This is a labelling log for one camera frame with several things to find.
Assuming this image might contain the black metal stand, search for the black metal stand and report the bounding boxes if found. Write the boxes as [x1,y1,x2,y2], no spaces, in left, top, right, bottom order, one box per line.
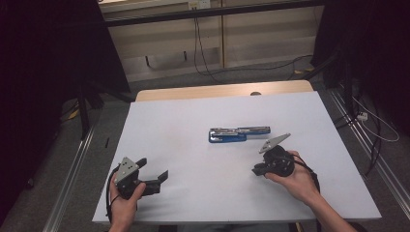
[76,81,136,140]
[301,51,356,114]

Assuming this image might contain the beige wooden cabinet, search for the beige wooden cabinet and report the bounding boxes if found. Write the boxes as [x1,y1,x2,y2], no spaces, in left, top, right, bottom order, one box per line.
[98,0,325,83]

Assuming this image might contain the person's right hand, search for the person's right hand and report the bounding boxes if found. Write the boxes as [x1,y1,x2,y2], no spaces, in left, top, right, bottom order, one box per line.
[264,150,320,207]

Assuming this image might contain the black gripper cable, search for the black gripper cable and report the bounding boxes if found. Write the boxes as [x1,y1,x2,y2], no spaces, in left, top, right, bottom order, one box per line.
[105,164,121,223]
[289,154,323,232]

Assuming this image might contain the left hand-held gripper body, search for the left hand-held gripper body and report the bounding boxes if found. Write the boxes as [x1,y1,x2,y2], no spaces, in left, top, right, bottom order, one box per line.
[113,157,148,200]

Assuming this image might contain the black cabinet handle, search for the black cabinet handle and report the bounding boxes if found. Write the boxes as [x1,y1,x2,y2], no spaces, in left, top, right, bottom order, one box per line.
[144,50,189,71]

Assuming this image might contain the white wall socket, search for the white wall socket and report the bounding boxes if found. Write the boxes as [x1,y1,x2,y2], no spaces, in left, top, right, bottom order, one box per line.
[188,0,212,10]

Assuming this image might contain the aluminium floor rail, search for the aluminium floor rail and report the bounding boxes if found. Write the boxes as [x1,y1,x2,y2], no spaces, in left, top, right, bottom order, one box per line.
[327,88,410,212]
[43,124,97,232]

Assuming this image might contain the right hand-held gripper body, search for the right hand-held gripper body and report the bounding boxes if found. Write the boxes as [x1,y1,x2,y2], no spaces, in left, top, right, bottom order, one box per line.
[258,132,296,178]

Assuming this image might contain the white cable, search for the white cable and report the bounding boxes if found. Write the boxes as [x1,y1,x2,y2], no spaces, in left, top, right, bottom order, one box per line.
[351,96,400,143]

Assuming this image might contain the person's left hand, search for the person's left hand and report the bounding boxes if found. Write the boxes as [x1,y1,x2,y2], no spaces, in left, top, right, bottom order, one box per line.
[109,179,147,224]

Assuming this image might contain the black floor cables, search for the black floor cables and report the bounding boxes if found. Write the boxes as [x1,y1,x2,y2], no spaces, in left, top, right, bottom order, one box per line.
[333,107,383,177]

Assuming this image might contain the black curtain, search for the black curtain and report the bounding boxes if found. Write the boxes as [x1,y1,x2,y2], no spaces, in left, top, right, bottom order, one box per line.
[0,0,132,223]
[310,0,410,136]

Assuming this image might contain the black hanging cable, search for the black hanging cable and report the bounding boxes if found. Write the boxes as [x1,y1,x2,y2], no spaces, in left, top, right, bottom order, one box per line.
[195,15,314,73]
[192,15,223,83]

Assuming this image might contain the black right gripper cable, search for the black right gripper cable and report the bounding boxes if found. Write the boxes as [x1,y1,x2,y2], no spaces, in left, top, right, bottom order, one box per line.
[289,154,323,232]

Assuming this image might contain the blue stapler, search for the blue stapler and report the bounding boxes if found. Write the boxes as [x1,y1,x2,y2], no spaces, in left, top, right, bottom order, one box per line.
[208,126,272,144]

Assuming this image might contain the black metal crossbar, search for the black metal crossbar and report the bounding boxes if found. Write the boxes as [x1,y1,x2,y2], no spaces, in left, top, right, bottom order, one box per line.
[102,0,325,28]

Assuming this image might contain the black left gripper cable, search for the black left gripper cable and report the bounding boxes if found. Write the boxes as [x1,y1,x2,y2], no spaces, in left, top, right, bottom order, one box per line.
[105,164,121,223]

